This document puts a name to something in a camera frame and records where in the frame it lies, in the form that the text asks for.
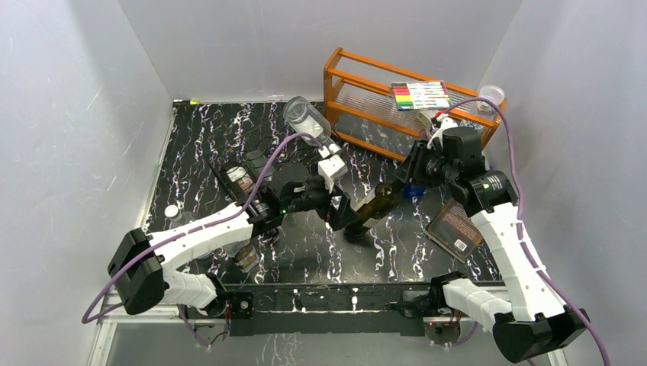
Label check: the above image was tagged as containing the dark olive wine bottle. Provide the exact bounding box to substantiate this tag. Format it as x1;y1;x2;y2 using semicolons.
344;180;405;242

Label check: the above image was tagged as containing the coloured marker pen set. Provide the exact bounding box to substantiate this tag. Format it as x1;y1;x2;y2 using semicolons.
391;81;451;111

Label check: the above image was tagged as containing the large clear glass bottle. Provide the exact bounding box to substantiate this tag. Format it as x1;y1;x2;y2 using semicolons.
283;96;333;147

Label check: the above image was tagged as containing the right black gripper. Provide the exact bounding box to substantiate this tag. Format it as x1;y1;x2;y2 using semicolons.
392;139;458;188

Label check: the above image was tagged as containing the black wire wine rack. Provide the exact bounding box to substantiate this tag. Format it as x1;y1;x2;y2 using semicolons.
207;120;349;214

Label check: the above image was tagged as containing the small white carton box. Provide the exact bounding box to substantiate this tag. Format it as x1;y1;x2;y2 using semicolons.
417;111;436;133

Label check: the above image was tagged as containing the square clear liquor bottle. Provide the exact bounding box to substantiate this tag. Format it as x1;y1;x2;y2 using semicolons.
223;240;259;273

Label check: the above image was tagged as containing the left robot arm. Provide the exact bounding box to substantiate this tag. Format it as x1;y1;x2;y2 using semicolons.
108;175;359;317

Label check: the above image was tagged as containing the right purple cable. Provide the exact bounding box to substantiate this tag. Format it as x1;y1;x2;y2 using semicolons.
444;97;612;366

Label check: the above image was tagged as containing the clear plastic jar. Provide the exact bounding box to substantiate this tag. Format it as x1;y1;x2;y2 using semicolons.
475;85;505;117

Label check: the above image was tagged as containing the brown book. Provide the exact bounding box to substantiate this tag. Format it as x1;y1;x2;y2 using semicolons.
424;199;484;264

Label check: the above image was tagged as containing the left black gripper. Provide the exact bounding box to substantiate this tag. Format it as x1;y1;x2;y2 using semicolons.
282;174;360;231

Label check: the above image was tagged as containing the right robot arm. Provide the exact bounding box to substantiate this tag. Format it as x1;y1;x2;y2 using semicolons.
390;127;591;363

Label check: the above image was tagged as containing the blue glass bottle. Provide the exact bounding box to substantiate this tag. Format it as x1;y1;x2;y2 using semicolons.
403;184;426;198

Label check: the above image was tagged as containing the purple cable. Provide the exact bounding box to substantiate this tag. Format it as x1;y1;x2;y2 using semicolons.
82;132;324;326
444;97;612;366

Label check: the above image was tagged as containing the round clear glass bottle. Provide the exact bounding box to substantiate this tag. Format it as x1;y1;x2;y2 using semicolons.
164;204;199;230

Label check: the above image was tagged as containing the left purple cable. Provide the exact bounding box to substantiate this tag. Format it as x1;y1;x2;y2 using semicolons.
82;132;324;326

